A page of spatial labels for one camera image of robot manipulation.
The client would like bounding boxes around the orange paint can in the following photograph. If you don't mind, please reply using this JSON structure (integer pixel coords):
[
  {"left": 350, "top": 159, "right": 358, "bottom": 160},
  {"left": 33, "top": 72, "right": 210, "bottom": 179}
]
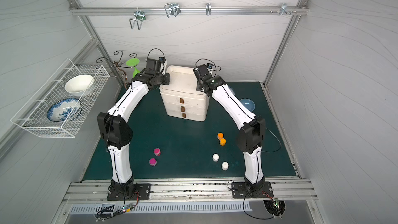
[
  {"left": 220, "top": 138, "right": 226, "bottom": 146},
  {"left": 217, "top": 133, "right": 224, "bottom": 140}
]

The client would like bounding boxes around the double wire hook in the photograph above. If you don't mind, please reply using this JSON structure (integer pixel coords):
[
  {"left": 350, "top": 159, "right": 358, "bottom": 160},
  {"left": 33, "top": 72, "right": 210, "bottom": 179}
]
[{"left": 164, "top": 3, "right": 181, "bottom": 18}]

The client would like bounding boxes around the pink paint can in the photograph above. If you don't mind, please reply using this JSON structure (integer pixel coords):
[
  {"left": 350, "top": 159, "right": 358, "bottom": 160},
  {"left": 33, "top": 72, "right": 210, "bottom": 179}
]
[
  {"left": 153, "top": 148, "right": 161, "bottom": 156},
  {"left": 149, "top": 158, "right": 157, "bottom": 167}
]

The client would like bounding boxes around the aluminium top rail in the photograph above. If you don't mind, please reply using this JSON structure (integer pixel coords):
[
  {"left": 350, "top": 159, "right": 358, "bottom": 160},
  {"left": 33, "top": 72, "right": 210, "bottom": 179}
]
[{"left": 70, "top": 5, "right": 309, "bottom": 16}]

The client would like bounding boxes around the white paint can left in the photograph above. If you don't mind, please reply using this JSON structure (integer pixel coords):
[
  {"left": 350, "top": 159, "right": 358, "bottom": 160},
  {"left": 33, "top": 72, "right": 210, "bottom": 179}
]
[{"left": 212, "top": 153, "right": 219, "bottom": 162}]

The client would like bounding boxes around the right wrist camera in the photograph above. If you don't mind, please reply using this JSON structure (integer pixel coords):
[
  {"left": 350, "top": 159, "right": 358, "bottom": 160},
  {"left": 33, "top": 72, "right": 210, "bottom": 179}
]
[{"left": 193, "top": 64, "right": 213, "bottom": 81}]

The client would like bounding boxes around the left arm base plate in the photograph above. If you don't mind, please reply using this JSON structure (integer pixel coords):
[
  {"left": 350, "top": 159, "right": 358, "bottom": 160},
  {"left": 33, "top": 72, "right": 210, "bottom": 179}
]
[{"left": 106, "top": 183, "right": 152, "bottom": 201}]

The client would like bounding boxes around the white bowl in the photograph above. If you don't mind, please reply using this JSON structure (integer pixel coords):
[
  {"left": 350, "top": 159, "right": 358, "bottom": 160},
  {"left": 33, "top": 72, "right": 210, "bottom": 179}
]
[{"left": 64, "top": 75, "right": 94, "bottom": 96}]

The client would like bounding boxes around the plain blue bowl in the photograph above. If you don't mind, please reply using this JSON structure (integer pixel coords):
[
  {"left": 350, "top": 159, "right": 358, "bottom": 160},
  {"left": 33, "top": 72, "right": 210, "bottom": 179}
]
[{"left": 239, "top": 99, "right": 256, "bottom": 112}]

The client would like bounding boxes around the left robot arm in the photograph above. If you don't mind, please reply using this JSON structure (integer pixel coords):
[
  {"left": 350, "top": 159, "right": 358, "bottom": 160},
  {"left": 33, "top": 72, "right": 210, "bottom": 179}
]
[{"left": 97, "top": 72, "right": 170, "bottom": 196}]

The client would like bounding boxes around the pink paint can far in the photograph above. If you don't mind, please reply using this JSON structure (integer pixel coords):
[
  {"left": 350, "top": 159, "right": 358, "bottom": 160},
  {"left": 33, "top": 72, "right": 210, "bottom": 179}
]
[{"left": 153, "top": 148, "right": 161, "bottom": 156}]

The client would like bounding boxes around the small metal hook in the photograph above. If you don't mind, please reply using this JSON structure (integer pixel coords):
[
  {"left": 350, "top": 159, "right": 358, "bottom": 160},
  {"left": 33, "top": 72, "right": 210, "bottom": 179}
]
[{"left": 205, "top": 3, "right": 211, "bottom": 16}]

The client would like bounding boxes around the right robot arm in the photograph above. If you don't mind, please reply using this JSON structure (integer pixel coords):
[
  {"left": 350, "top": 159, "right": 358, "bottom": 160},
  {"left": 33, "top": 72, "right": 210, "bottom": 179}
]
[{"left": 197, "top": 76, "right": 265, "bottom": 192}]

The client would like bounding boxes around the white vent grille strip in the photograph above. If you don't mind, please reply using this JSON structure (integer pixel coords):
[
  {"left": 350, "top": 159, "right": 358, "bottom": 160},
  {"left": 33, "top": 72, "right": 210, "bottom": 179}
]
[{"left": 69, "top": 201, "right": 252, "bottom": 215}]

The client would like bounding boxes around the white paint can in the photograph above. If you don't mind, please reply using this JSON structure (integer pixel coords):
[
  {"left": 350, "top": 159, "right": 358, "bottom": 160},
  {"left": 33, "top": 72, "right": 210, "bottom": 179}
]
[
  {"left": 221, "top": 162, "right": 229, "bottom": 171},
  {"left": 212, "top": 153, "right": 219, "bottom": 162}
]

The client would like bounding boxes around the blue patterned plate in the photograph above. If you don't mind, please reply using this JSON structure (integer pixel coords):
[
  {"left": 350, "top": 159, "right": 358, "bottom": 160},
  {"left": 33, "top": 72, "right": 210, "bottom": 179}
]
[{"left": 47, "top": 98, "right": 81, "bottom": 122}]

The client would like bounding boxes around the white three-drawer cabinet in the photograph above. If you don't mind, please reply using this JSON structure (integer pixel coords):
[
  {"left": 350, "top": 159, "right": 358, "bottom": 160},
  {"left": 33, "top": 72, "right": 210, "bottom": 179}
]
[{"left": 160, "top": 65, "right": 209, "bottom": 121}]

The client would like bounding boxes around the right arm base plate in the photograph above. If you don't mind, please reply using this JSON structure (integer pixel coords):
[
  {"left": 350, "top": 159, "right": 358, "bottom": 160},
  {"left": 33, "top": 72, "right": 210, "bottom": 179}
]
[{"left": 231, "top": 181, "right": 274, "bottom": 199}]

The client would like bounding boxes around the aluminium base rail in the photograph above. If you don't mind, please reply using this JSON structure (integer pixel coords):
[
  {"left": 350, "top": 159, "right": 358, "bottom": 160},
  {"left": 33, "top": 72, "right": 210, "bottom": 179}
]
[{"left": 62, "top": 177, "right": 318, "bottom": 204}]

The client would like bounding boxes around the metal hook with green tag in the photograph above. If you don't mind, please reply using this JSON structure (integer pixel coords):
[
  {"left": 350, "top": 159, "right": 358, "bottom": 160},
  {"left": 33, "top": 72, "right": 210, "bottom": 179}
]
[{"left": 129, "top": 8, "right": 146, "bottom": 31}]

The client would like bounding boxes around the green upturned wine glass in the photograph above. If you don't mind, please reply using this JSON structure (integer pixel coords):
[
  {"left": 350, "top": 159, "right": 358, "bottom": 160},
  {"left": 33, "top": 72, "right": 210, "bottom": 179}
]
[{"left": 126, "top": 58, "right": 140, "bottom": 78}]

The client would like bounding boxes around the right end metal hook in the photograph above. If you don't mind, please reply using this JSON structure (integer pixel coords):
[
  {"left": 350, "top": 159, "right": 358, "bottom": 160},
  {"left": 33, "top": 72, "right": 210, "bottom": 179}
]
[{"left": 269, "top": 3, "right": 297, "bottom": 16}]

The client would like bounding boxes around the white wire basket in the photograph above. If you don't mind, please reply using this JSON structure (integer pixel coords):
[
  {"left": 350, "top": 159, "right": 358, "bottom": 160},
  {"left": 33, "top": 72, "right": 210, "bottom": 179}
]
[{"left": 11, "top": 59, "right": 110, "bottom": 138}]

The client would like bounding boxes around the white paint can right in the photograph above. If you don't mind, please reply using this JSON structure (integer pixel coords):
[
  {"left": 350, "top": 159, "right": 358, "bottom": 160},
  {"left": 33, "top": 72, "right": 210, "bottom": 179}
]
[{"left": 221, "top": 162, "right": 229, "bottom": 171}]

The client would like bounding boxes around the pink paint can near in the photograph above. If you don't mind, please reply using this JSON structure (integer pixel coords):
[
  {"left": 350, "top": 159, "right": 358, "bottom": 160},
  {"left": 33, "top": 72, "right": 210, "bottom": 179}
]
[{"left": 149, "top": 158, "right": 157, "bottom": 167}]

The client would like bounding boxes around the dark metal glass rack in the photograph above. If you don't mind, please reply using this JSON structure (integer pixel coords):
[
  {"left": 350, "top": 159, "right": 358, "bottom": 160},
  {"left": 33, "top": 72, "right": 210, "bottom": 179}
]
[{"left": 95, "top": 50, "right": 137, "bottom": 89}]

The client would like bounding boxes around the left base cable bundle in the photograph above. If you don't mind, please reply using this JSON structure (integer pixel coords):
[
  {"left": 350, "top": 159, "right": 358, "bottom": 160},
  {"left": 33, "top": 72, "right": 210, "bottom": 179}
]
[{"left": 94, "top": 189, "right": 141, "bottom": 222}]

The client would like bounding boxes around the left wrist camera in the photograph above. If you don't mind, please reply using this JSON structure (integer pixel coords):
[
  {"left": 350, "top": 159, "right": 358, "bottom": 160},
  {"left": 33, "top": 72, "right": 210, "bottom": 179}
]
[{"left": 146, "top": 57, "right": 166, "bottom": 73}]

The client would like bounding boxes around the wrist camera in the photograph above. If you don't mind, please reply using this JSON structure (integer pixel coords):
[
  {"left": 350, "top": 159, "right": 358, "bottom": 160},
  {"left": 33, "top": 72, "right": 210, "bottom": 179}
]
[
  {"left": 146, "top": 57, "right": 166, "bottom": 73},
  {"left": 193, "top": 64, "right": 213, "bottom": 81}
]

